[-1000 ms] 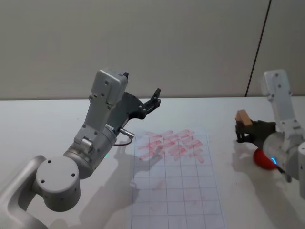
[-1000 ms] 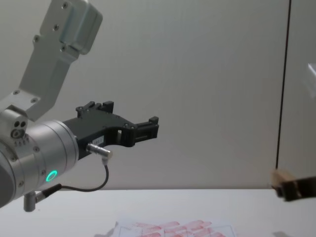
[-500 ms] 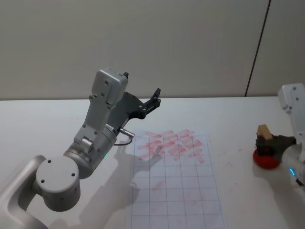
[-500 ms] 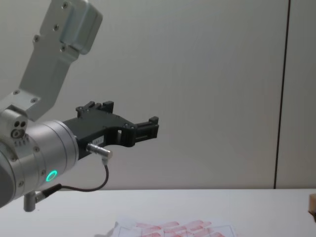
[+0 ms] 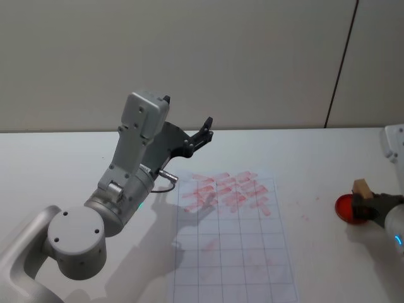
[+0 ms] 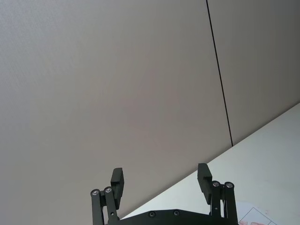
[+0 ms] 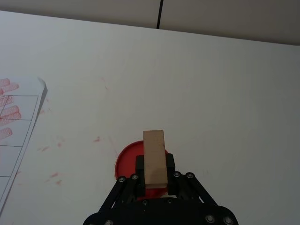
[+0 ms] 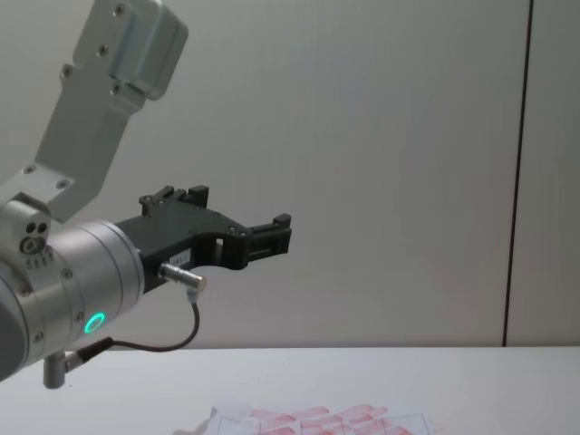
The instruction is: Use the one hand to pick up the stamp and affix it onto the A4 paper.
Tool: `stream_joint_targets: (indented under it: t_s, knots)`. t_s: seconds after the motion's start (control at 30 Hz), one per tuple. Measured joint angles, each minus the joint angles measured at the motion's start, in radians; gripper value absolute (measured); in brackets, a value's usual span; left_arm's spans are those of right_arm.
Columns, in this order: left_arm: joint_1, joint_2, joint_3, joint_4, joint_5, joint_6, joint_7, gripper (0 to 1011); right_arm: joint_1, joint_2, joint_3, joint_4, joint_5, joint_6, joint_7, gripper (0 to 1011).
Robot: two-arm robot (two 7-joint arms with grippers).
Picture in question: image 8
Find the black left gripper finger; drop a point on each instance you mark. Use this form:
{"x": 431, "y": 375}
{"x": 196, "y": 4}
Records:
{"x": 168, "y": 196}
{"x": 260, "y": 240}

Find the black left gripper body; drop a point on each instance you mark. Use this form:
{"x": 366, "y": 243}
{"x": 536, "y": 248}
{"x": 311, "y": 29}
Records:
{"x": 167, "y": 231}

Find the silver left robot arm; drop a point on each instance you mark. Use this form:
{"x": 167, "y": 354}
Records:
{"x": 90, "y": 258}

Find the white paper with red prints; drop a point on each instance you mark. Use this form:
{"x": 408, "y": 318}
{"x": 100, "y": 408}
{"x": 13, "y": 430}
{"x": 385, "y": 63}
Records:
{"x": 317, "y": 419}

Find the white table cloth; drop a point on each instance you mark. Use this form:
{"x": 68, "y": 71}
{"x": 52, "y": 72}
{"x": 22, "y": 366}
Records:
{"x": 498, "y": 389}

